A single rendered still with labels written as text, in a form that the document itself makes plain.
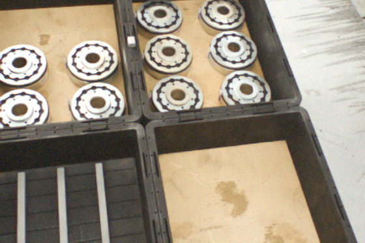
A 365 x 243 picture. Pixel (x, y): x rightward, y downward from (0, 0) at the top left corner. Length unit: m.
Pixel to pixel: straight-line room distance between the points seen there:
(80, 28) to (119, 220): 0.45
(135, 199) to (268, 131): 0.28
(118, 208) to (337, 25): 0.83
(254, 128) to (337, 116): 0.36
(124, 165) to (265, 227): 0.28
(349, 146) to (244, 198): 0.37
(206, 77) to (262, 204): 0.30
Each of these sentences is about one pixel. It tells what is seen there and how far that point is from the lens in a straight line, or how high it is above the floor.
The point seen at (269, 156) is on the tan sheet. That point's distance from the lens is 0.98.
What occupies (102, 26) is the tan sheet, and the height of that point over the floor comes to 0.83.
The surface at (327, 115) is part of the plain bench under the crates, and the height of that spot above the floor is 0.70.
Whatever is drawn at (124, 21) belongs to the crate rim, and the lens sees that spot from 1.01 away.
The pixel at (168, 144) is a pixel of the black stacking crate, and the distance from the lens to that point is 0.92.
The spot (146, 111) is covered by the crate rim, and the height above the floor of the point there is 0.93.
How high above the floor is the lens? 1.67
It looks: 53 degrees down
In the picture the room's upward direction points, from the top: 10 degrees clockwise
